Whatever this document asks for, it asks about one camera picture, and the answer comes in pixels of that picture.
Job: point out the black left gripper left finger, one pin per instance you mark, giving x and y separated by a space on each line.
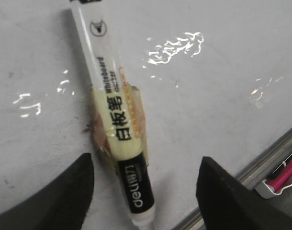
61 205

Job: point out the grey aluminium whiteboard frame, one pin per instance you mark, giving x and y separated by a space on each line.
249 177

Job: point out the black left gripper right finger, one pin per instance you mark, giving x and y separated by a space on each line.
225 204

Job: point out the white whiteboard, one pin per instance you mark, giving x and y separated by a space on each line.
215 77

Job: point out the silver marker tray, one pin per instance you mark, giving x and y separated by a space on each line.
265 191

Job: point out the black white whiteboard marker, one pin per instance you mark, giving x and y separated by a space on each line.
115 109

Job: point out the pink marker in tray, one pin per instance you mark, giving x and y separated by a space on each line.
286 172

